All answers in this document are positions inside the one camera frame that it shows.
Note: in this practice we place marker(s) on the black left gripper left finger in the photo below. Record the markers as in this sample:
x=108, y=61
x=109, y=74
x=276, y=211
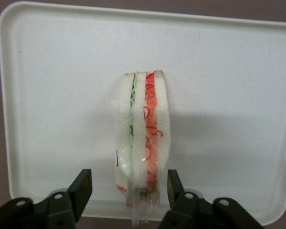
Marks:
x=59, y=210

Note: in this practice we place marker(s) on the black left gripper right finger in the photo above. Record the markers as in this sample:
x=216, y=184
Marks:
x=195, y=212

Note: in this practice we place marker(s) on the triangle sandwich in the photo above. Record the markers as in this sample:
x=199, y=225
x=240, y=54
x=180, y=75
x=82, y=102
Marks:
x=139, y=133

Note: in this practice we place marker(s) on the cream plastic tray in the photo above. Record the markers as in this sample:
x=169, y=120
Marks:
x=62, y=95

